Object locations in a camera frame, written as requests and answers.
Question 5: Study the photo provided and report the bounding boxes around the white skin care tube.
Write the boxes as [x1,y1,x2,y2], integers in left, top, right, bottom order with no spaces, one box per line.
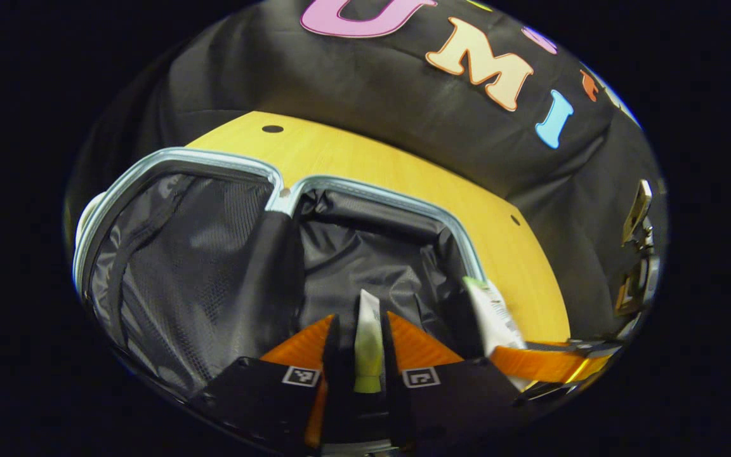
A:
[464,277,528,391]

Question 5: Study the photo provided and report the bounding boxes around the black backdrop cloth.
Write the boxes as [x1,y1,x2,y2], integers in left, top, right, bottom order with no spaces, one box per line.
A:
[64,0,668,343]

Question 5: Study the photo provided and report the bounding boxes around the green skin care tube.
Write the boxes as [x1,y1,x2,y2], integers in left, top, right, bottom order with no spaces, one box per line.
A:
[354,290,385,394]

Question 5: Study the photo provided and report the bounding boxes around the light blue suitcase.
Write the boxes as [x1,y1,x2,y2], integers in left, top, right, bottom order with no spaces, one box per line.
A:
[72,147,487,407]

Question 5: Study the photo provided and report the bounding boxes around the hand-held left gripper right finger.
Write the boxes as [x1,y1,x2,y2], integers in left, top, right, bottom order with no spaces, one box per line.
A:
[381,311,531,445]

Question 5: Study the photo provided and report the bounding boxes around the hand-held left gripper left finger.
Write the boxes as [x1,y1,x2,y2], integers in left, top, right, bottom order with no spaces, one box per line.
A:
[191,314,341,451]

